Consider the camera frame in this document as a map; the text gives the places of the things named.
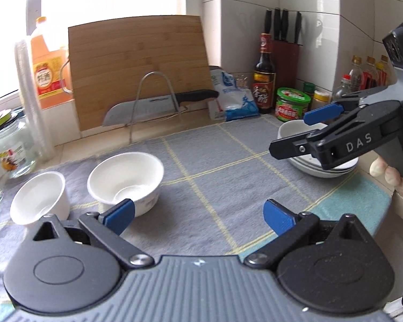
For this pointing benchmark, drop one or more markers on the dark vinegar bottle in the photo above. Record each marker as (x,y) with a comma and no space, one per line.
(264,87)

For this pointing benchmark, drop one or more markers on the green-lidded sauce jar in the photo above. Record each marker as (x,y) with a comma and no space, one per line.
(292,105)

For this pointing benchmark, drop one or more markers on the red-capped glass bottle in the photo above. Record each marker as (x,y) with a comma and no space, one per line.
(346,89)

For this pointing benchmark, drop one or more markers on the orange cooking wine jug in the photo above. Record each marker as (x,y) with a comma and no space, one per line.
(50,73)

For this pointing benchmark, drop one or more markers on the white bowl with pink flower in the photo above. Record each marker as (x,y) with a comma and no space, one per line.
(37,198)

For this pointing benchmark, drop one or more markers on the gold-capped clear bottle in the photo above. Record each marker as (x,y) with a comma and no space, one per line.
(356,73)

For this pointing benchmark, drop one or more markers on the bamboo cutting board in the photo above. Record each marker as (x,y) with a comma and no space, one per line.
(137,50)

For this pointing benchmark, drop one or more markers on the white bowl with grey flowers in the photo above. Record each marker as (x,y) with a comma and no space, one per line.
(127,171)

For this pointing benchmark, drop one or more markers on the glass jar with green lid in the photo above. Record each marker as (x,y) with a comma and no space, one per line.
(13,151)

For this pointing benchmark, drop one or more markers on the person's right hand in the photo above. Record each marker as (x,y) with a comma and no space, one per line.
(389,176)

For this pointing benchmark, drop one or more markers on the white blue salt bag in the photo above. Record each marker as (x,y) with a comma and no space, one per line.
(235,100)

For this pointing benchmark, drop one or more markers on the yellow-lidded spice jar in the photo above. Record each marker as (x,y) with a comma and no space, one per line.
(321,100)

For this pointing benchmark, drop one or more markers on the red-labelled sauce bottle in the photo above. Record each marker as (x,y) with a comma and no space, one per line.
(369,75)

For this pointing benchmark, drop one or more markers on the yellow-capped oil bottle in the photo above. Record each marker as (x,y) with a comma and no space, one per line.
(382,73)

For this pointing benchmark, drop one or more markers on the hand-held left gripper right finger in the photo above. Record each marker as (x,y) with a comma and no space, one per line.
(278,216)

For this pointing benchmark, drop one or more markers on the green-capped spice jar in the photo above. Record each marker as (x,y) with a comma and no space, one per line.
(310,90)

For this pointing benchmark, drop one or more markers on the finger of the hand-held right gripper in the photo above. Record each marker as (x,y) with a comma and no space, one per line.
(322,114)
(288,146)

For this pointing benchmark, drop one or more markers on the grey blue checkered towel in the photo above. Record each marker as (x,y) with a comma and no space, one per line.
(221,181)

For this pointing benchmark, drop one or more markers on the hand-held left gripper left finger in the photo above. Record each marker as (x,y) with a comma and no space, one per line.
(118,215)

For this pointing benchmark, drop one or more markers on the binder clip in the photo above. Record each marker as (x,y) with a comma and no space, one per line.
(241,81)

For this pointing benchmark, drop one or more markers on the tall stack of plastic cups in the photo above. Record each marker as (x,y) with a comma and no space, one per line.
(33,100)

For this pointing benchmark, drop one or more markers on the dark red knife block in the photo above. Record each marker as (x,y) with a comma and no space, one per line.
(287,63)

